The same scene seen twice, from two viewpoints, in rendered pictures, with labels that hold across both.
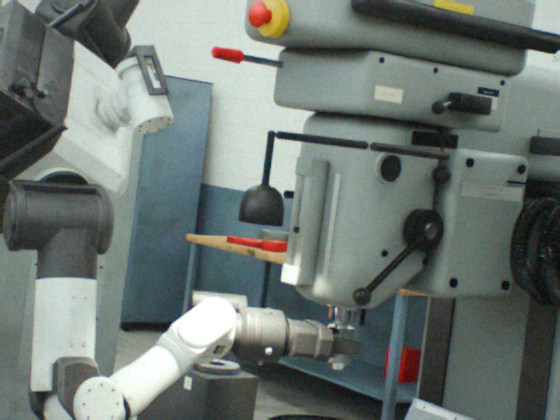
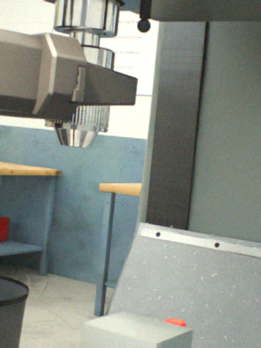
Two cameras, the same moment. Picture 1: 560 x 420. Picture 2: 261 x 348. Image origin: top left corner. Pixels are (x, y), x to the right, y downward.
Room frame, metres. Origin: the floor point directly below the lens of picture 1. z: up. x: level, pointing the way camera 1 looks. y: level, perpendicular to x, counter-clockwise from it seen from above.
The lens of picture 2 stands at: (1.54, 0.00, 1.21)
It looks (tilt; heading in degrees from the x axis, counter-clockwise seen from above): 3 degrees down; 341
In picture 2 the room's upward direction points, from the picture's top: 6 degrees clockwise
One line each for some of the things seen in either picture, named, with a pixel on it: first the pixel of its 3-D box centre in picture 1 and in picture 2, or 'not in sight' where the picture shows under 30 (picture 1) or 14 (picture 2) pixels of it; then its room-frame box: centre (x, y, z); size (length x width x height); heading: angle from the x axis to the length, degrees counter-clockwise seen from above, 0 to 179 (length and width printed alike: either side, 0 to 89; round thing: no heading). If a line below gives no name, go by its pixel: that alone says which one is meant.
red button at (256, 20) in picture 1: (260, 15); not in sight; (1.88, 0.07, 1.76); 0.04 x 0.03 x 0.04; 39
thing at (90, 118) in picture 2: (338, 346); (79, 95); (2.04, -0.13, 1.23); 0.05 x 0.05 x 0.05
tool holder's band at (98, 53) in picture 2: (340, 329); (83, 54); (2.04, -0.13, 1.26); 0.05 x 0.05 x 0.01
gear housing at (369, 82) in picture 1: (391, 91); not in sight; (2.06, -0.16, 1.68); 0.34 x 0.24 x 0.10; 129
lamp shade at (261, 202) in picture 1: (262, 203); not in sight; (1.88, 0.03, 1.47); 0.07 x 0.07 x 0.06
